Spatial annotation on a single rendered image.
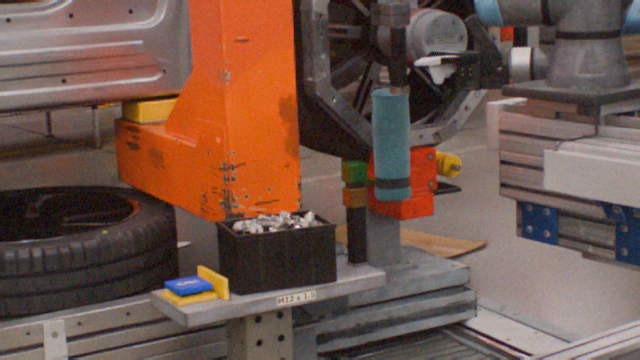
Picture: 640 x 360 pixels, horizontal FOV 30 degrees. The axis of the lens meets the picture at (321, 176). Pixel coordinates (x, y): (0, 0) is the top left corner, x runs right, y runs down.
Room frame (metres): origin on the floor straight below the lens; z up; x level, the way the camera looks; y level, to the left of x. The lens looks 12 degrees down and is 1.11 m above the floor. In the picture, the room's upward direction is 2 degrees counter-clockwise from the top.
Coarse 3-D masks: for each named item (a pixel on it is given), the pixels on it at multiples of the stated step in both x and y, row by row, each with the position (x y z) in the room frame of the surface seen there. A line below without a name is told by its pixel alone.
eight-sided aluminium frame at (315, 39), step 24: (312, 0) 2.81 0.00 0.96; (312, 24) 2.82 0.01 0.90; (312, 48) 2.82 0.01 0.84; (480, 48) 3.09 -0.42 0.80; (312, 72) 2.82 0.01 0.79; (312, 96) 2.85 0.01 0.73; (336, 96) 2.84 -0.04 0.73; (456, 96) 3.06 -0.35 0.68; (480, 96) 3.04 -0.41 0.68; (336, 120) 2.89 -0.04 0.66; (360, 120) 2.87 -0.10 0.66; (456, 120) 3.02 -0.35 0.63; (360, 144) 2.93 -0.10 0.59
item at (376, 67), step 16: (352, 0) 2.98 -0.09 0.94; (432, 0) 3.26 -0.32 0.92; (448, 0) 3.19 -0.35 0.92; (464, 0) 3.13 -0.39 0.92; (368, 16) 3.01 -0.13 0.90; (464, 16) 3.15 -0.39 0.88; (336, 32) 2.96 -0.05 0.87; (352, 32) 2.98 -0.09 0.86; (368, 32) 3.05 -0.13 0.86; (368, 48) 3.05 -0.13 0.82; (352, 64) 2.98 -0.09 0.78; (368, 64) 3.02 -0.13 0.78; (384, 64) 3.03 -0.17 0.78; (368, 80) 3.00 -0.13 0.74; (416, 80) 3.26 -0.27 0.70; (432, 80) 3.12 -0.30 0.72; (448, 80) 3.14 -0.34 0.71; (368, 96) 3.00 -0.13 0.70; (416, 96) 3.20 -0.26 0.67; (432, 96) 3.14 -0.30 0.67; (448, 96) 3.10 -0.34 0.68; (416, 112) 3.11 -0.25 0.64; (432, 112) 3.07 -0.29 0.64
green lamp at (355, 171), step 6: (348, 162) 2.35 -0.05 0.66; (354, 162) 2.35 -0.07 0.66; (360, 162) 2.34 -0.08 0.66; (342, 168) 2.35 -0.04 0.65; (348, 168) 2.33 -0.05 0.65; (354, 168) 2.32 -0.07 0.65; (360, 168) 2.33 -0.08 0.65; (366, 168) 2.34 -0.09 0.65; (342, 174) 2.35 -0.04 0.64; (348, 174) 2.33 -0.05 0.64; (354, 174) 2.32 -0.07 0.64; (360, 174) 2.33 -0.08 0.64; (366, 174) 2.34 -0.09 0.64; (342, 180) 2.35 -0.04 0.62; (348, 180) 2.33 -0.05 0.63; (354, 180) 2.32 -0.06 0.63; (360, 180) 2.33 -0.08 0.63; (366, 180) 2.34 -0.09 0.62
